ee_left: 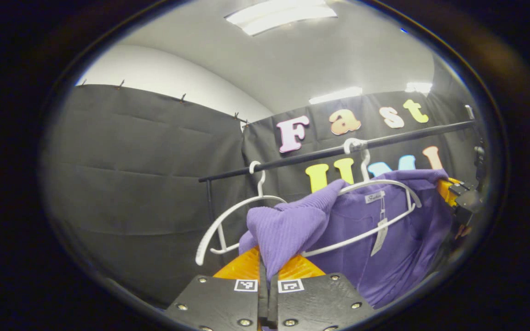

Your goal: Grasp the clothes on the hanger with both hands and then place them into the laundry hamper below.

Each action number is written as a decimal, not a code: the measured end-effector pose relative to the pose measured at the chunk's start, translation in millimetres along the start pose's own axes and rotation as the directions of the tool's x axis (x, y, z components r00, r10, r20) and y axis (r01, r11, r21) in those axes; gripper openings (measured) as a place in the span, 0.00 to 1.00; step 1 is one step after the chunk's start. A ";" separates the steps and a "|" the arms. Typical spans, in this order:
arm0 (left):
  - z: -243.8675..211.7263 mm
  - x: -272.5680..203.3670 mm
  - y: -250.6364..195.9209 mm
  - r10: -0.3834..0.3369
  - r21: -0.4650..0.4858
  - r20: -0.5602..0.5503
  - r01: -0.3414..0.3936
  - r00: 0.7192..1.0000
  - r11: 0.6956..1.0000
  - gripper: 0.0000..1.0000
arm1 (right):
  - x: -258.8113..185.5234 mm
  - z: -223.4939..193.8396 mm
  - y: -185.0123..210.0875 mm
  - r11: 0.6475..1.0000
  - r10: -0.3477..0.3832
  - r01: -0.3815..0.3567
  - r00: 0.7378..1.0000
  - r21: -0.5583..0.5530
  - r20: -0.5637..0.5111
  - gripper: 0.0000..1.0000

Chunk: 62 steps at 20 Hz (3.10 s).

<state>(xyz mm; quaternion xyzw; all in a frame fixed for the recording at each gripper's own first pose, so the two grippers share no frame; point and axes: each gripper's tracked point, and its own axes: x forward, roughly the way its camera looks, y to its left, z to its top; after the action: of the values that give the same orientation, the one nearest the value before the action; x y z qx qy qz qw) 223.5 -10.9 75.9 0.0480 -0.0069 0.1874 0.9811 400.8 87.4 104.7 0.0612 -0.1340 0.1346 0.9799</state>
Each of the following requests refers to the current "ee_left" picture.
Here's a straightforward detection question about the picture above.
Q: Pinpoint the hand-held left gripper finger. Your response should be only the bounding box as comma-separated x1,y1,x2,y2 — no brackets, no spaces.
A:
268,254,376,331
164,246,268,331

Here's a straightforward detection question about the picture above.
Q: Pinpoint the purple knit jacket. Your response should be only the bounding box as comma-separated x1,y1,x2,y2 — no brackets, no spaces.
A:
238,169,454,309

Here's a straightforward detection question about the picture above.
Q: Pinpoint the white plastic hanger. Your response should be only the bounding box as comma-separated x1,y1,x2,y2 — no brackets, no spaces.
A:
301,138,423,258
195,161,288,266

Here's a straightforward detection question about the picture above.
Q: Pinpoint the black clothes rack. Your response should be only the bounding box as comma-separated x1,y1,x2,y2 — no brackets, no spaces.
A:
198,120,476,226

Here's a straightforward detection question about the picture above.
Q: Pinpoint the black backdrop cloth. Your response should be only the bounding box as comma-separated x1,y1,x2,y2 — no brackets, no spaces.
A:
40,84,486,308

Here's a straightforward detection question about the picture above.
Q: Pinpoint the large ceiling light panel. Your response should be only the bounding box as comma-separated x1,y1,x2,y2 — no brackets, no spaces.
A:
225,0,338,36

